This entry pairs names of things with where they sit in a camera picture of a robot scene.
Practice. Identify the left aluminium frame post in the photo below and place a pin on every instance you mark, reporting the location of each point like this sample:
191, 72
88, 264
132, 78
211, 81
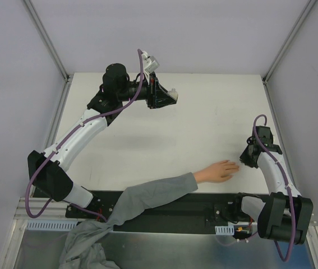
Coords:
40, 28

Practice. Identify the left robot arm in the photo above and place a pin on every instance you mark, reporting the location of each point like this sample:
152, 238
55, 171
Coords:
48, 170

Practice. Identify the mannequin hand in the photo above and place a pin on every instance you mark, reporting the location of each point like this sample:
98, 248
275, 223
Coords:
217, 172

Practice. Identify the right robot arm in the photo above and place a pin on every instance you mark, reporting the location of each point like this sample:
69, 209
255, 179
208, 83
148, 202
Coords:
274, 216

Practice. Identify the aluminium frame post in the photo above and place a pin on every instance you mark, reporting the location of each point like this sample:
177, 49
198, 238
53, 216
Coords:
304, 14
40, 28

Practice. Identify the grey shirt sleeve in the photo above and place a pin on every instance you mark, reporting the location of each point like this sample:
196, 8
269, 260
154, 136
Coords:
82, 249

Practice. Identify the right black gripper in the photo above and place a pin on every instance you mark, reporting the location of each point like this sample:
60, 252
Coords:
248, 158

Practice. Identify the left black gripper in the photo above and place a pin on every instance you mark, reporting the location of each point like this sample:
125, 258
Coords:
151, 93

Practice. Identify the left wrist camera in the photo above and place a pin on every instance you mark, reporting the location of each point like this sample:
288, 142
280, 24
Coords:
150, 64

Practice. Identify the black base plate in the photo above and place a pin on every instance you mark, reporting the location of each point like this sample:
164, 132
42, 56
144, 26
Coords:
194, 213

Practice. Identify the right aluminium frame post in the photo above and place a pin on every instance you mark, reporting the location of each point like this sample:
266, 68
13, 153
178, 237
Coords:
304, 14

